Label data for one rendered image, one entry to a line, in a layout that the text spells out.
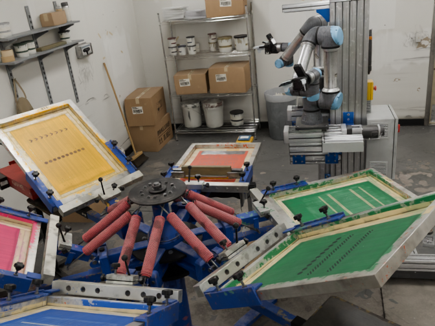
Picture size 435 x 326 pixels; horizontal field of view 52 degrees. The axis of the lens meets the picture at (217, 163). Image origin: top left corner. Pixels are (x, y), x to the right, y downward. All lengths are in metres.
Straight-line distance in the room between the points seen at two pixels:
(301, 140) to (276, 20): 3.51
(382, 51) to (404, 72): 0.41
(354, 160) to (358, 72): 0.67
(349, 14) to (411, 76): 3.55
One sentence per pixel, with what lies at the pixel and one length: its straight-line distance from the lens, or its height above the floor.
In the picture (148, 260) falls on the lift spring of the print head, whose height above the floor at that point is 1.14.
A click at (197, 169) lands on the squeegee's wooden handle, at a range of 3.13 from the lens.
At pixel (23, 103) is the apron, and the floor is 1.34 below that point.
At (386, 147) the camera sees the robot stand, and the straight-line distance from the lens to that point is 3.41.
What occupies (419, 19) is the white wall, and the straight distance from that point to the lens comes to 6.53.
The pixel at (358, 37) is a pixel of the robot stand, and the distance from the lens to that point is 3.22.
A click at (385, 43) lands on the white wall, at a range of 6.53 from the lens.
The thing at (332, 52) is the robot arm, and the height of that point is 1.75.
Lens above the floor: 2.31
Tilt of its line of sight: 23 degrees down
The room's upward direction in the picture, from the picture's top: 7 degrees counter-clockwise
